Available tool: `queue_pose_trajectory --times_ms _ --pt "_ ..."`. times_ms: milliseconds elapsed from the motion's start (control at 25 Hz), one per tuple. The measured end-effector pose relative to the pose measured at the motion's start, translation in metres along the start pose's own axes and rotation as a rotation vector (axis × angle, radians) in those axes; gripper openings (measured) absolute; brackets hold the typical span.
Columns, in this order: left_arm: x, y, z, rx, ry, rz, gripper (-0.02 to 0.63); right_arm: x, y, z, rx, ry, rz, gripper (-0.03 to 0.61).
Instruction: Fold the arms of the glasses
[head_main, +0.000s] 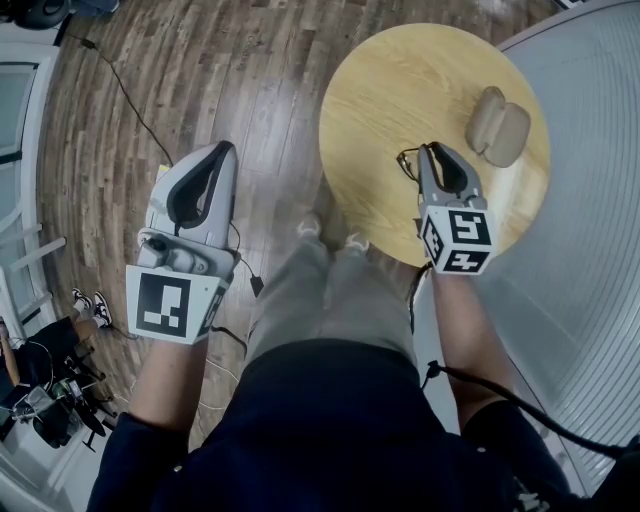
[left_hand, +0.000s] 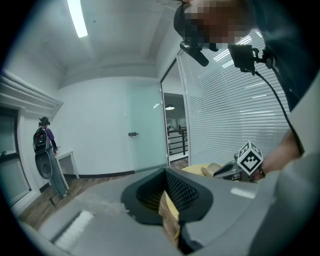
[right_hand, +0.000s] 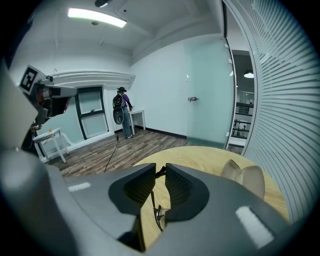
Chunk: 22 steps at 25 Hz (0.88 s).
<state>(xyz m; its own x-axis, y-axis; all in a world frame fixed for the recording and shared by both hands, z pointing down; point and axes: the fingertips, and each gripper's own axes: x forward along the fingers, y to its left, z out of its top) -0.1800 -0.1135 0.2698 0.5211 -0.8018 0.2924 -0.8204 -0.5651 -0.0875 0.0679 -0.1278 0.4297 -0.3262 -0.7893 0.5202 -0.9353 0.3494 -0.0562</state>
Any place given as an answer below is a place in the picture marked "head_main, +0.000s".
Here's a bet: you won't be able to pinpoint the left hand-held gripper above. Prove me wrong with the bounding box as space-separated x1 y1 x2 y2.
124 140 242 347

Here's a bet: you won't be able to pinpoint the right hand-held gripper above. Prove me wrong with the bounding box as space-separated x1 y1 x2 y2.
417 142 499 276

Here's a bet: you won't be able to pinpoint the black-framed eyeglasses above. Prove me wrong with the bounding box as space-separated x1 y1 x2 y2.
396 144 426 184

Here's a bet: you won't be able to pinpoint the person's left forearm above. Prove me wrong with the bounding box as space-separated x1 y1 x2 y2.
127 334 209 434

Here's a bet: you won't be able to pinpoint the person's right forearm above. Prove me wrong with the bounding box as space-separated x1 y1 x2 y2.
430 272 516 431

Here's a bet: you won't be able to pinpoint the black shoulder bag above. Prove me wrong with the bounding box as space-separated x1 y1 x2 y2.
584 434 640 512

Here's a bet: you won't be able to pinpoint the beige glasses case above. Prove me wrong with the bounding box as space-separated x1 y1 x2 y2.
464 85 533 169

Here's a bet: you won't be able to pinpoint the round wooden side table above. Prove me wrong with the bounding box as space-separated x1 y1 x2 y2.
318 22 553 269

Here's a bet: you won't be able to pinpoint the person's left white shoe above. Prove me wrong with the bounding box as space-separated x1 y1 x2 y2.
297 212 324 238

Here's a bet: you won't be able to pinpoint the white table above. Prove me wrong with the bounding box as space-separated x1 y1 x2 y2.
0 222 67 281

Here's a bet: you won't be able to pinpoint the person's grey trousers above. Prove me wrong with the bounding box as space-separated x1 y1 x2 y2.
244 234 419 366

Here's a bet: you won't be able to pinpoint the person's dark blue shirt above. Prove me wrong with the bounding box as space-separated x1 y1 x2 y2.
87 338 576 512

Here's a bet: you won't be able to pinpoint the thin black cable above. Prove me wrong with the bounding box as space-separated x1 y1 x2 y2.
407 262 434 335

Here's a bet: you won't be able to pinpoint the black floor cable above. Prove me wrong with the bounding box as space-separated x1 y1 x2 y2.
64 32 175 169

